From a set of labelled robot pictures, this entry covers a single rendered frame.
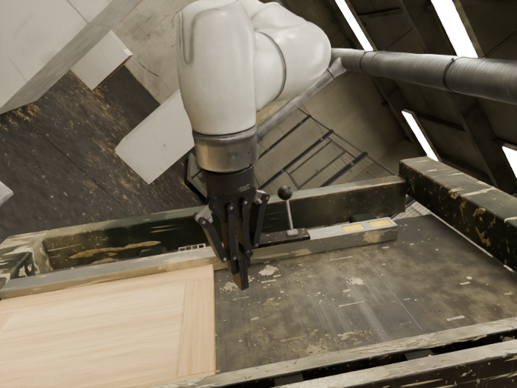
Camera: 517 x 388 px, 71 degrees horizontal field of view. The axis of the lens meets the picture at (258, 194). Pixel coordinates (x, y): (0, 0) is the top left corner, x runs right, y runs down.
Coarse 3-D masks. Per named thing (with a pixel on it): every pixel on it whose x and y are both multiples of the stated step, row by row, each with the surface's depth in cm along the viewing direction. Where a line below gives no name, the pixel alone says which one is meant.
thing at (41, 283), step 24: (312, 240) 88; (336, 240) 89; (360, 240) 90; (384, 240) 91; (120, 264) 88; (144, 264) 87; (168, 264) 86; (192, 264) 87; (216, 264) 87; (24, 288) 83; (48, 288) 84
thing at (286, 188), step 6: (282, 186) 90; (288, 186) 90; (282, 192) 90; (288, 192) 90; (282, 198) 90; (288, 198) 90; (288, 204) 90; (288, 210) 90; (288, 216) 90; (288, 234) 89; (294, 234) 89
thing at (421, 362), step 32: (512, 320) 53; (352, 352) 52; (384, 352) 51; (416, 352) 51; (448, 352) 52; (480, 352) 49; (512, 352) 48; (192, 384) 50; (224, 384) 49; (256, 384) 50; (288, 384) 48; (320, 384) 47; (352, 384) 47; (384, 384) 47; (416, 384) 48; (448, 384) 49; (480, 384) 50; (512, 384) 50
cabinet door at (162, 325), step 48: (96, 288) 83; (144, 288) 81; (192, 288) 79; (0, 336) 72; (48, 336) 70; (96, 336) 69; (144, 336) 67; (192, 336) 65; (0, 384) 61; (48, 384) 60; (96, 384) 58; (144, 384) 57
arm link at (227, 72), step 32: (224, 0) 42; (192, 32) 42; (224, 32) 41; (256, 32) 50; (192, 64) 43; (224, 64) 42; (256, 64) 45; (192, 96) 45; (224, 96) 44; (256, 96) 47; (192, 128) 49; (224, 128) 47
